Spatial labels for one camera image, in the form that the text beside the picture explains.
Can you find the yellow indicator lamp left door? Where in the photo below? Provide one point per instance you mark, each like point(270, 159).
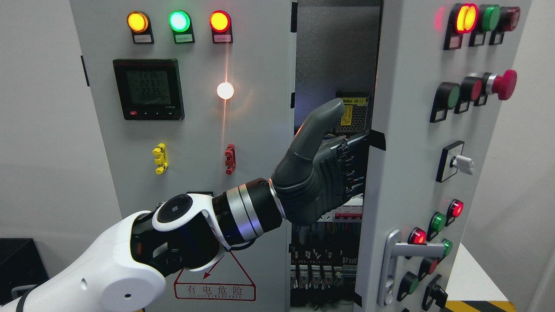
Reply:
point(140, 27)

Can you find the red terminal connector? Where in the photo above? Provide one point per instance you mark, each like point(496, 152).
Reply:
point(230, 159)

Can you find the white table with hazard stripes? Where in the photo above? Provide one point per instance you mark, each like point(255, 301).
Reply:
point(469, 287)

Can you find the red emergency stop button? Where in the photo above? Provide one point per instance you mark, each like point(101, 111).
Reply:
point(501, 85)

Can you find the red indicator lamp left door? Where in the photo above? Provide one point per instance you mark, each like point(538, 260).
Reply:
point(221, 27)

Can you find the black box on floor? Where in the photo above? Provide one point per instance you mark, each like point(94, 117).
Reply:
point(20, 265)

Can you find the grey cabinet door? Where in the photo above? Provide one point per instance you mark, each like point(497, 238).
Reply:
point(258, 119)
point(430, 55)

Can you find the white socket breaker row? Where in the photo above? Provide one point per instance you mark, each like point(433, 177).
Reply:
point(351, 211)

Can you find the red electric hazard warning sticker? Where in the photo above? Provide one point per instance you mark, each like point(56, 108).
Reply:
point(226, 279)

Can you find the relay terminal block row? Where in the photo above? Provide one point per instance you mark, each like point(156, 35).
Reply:
point(314, 269)

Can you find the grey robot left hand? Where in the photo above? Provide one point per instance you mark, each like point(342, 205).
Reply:
point(316, 175)

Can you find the yellow terminal connector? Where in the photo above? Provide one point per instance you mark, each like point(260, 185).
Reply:
point(160, 158)

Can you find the metal mesh power supply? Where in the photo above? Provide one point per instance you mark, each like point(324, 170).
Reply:
point(354, 118)

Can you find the green indicator lamp left door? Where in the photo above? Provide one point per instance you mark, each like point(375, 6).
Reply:
point(182, 28)

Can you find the white indicator lamp left door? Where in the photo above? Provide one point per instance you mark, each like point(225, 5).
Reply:
point(225, 90)

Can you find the black digital power meter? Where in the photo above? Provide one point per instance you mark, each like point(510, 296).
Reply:
point(149, 89)

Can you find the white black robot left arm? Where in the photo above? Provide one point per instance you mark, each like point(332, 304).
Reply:
point(125, 268)

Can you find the white rotary selector switch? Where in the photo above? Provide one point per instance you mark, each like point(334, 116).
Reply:
point(208, 193)

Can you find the white selector switch right door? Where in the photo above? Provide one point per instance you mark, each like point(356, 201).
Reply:
point(452, 161)

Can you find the grey electrical cabinet body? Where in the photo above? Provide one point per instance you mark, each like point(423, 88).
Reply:
point(337, 43)

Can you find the silver door handle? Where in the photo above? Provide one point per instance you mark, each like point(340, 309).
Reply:
point(390, 286)

